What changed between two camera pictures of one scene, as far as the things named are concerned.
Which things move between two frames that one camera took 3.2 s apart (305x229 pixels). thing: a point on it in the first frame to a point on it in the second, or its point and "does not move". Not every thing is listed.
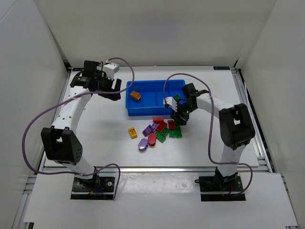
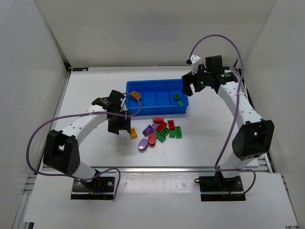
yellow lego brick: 135,95 does not move
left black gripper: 110,88 to 118,117
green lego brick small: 172,133 does not move
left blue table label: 77,69 does not move
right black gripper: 179,114 to 194,79
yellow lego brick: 133,132 does not move
